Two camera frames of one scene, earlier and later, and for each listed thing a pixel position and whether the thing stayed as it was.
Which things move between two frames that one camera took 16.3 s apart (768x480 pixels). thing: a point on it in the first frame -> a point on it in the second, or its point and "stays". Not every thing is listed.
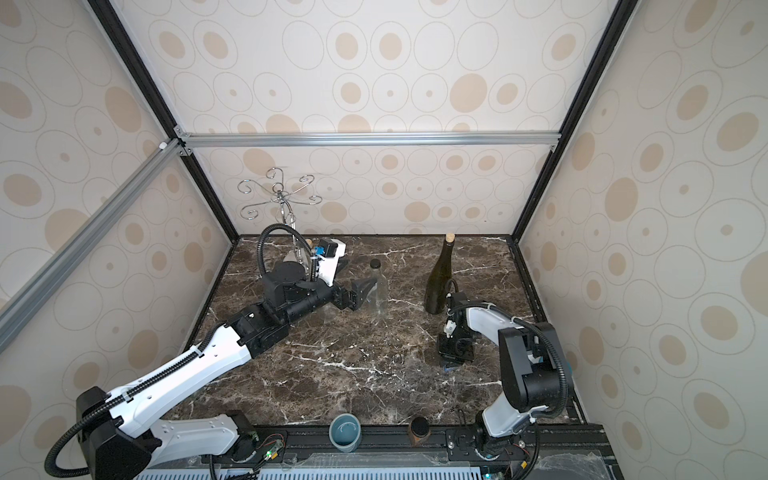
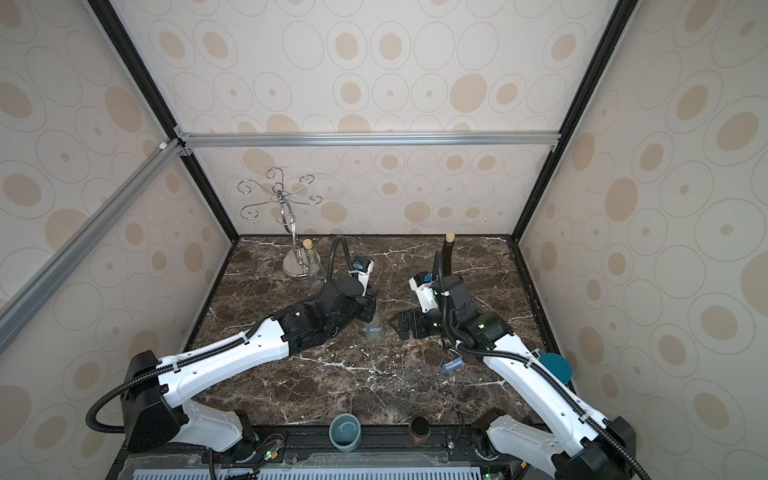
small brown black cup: [419, 430] stays
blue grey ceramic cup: [345, 432] stays
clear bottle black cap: [378, 301] -> [375, 328]
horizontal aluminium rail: [265, 140] stays
